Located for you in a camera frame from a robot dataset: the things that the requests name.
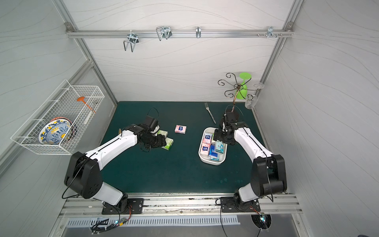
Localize green plastic goblet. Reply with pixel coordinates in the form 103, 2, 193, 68
236, 72, 252, 100

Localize green tissue pack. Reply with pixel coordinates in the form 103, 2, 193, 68
157, 130, 168, 138
162, 137, 174, 151

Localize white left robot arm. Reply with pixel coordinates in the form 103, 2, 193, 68
64, 124, 166, 206

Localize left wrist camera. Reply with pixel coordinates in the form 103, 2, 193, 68
144, 116, 159, 133

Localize dark blue tissue pack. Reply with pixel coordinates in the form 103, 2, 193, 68
208, 144, 218, 158

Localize aluminium crossbar rail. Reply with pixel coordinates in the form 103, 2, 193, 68
66, 28, 295, 39

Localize pink tissue pack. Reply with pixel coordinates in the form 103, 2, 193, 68
200, 143, 211, 156
174, 125, 187, 134
203, 133, 213, 144

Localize blue yellow patterned plate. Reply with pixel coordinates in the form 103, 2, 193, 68
38, 117, 72, 145

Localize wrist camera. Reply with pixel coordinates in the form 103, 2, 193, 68
144, 116, 159, 133
220, 111, 239, 126

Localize small metal hook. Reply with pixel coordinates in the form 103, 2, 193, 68
195, 26, 201, 39

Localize clear plastic goblet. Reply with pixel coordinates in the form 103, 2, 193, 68
245, 83, 265, 110

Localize black metal cup tree stand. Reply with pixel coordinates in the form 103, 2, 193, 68
217, 73, 241, 112

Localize metal double hook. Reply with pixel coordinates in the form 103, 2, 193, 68
123, 31, 139, 52
156, 26, 172, 41

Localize orange handled utensil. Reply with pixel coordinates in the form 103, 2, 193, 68
77, 96, 96, 113

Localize silver metal fork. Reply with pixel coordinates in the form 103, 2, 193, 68
204, 102, 216, 124

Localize white wire basket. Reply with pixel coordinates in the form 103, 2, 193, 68
11, 81, 105, 155

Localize metal double hook middle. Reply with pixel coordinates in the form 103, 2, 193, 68
156, 26, 172, 41

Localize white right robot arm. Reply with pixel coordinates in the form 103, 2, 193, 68
214, 122, 287, 202

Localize metal bracket hook right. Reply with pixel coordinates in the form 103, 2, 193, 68
257, 27, 283, 39

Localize white slotted cable duct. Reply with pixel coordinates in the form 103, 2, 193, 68
66, 215, 240, 228

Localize metal double hook left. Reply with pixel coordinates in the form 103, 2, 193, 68
123, 31, 139, 52

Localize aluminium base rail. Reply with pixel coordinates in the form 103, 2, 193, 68
59, 193, 303, 218

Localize round black fan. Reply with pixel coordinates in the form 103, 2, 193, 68
251, 214, 272, 230

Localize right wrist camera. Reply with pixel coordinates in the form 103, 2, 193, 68
220, 111, 239, 126

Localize white plastic storage box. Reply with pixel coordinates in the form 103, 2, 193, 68
198, 127, 228, 166

